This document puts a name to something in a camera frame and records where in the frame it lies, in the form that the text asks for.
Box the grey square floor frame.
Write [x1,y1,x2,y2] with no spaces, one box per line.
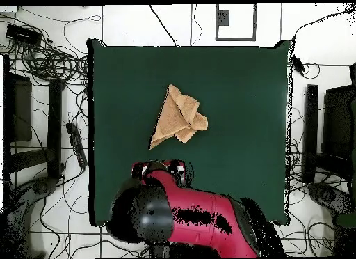
[215,3,257,42]

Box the black stand frame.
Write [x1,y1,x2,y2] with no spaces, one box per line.
[2,54,67,182]
[301,84,356,185]

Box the long thin black cable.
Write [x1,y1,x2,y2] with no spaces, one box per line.
[15,6,102,24]

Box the thick black cable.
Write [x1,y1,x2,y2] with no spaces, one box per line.
[149,4,179,47]

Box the black cable with plug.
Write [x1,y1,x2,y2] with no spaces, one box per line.
[291,4,356,79]

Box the dark green table cloth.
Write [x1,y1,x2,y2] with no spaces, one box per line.
[86,38,292,227]

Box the black power strip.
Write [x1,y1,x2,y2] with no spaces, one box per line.
[65,122,88,168]

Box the grey tripod base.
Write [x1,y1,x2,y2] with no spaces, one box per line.
[0,176,60,259]
[307,182,356,230]

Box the orange terry towel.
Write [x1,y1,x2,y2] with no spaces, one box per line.
[148,84,209,150]

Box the black adapter box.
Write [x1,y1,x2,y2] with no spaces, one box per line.
[5,23,43,47]

